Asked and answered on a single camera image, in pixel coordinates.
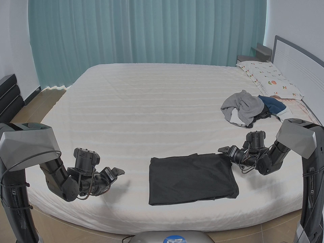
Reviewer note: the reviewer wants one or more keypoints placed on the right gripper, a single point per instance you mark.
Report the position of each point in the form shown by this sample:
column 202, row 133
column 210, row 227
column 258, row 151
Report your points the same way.
column 233, row 153

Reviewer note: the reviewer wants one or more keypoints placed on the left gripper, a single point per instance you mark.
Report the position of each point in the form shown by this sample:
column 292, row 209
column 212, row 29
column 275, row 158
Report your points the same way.
column 108, row 176

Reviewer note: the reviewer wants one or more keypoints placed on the black T-shirt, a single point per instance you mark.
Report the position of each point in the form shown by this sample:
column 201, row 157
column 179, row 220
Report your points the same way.
column 189, row 176

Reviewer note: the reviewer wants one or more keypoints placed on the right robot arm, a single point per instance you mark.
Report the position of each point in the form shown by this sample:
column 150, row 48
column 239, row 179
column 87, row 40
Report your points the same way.
column 301, row 138

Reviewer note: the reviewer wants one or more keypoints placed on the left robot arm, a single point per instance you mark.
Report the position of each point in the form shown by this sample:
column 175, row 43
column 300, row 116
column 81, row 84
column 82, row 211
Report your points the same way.
column 27, row 140

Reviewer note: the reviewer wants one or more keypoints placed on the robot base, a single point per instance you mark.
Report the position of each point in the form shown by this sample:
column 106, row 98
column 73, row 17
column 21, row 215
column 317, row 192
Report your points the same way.
column 151, row 238

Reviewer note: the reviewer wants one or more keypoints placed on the pile of clothes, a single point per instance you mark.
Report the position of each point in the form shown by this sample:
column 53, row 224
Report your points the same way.
column 246, row 107

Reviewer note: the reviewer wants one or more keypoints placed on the bed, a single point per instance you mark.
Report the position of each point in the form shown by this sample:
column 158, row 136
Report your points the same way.
column 151, row 105

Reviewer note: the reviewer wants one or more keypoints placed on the white printed pillow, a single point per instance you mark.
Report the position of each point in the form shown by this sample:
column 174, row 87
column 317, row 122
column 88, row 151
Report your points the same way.
column 273, row 78

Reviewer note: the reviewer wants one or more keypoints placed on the grey bedside table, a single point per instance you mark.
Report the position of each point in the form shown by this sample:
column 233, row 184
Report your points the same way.
column 260, row 51

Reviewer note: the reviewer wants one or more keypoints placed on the blue-green curtain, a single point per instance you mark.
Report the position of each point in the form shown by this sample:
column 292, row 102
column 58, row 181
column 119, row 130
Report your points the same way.
column 197, row 21
column 81, row 29

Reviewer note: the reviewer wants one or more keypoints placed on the dark grey chest of drawers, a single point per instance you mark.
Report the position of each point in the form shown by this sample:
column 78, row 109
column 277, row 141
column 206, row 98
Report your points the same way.
column 10, row 97

